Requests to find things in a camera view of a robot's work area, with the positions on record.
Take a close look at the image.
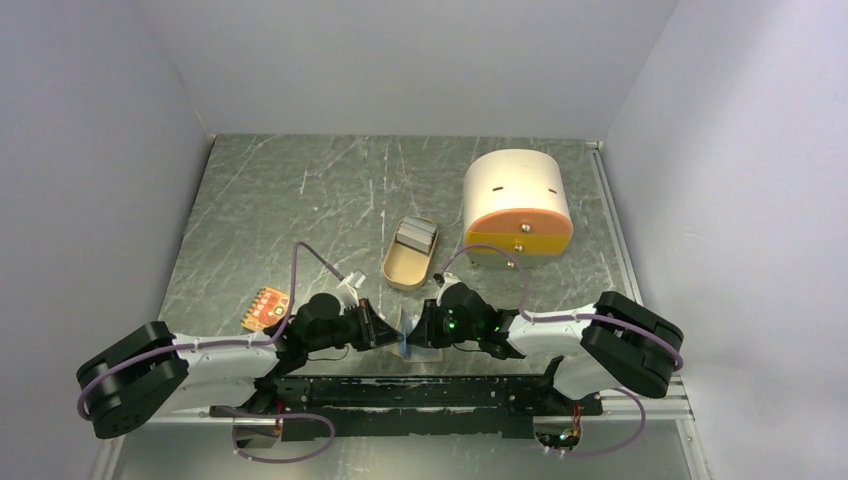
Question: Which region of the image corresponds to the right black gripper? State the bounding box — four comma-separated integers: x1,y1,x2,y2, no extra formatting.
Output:
406,298,481,348

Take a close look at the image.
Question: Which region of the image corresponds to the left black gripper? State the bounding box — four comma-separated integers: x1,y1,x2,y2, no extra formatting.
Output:
307,297,404,352

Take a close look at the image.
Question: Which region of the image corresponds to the tan card holder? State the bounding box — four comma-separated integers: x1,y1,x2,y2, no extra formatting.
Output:
395,308,443,363

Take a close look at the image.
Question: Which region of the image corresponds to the tan oval tray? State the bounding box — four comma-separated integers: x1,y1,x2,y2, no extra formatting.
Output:
382,227,439,291

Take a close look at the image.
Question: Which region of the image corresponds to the grey credit card stack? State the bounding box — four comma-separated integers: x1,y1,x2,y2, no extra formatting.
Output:
395,216,438,255

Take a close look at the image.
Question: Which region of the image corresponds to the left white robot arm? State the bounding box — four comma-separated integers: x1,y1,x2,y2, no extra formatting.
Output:
76,293,403,439

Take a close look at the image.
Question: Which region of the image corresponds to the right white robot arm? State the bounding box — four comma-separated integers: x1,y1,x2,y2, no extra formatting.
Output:
405,282,684,414

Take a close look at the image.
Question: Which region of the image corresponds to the orange patterned card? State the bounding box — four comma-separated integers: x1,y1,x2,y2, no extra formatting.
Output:
240,286,290,332

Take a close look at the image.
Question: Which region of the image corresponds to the cream orange drawer box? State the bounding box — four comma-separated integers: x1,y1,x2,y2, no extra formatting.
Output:
463,149,574,269

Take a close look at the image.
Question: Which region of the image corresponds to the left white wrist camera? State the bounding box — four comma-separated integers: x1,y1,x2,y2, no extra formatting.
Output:
336,270,367,306

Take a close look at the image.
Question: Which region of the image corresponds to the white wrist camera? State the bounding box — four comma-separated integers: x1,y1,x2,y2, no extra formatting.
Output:
433,272,461,303
336,270,367,306

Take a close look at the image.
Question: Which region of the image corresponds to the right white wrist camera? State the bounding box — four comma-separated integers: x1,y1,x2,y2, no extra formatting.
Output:
433,272,461,303

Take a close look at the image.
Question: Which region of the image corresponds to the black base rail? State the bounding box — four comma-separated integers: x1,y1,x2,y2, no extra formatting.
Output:
238,358,603,439

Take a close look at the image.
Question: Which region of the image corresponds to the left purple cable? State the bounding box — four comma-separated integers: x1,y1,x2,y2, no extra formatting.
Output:
76,241,346,465

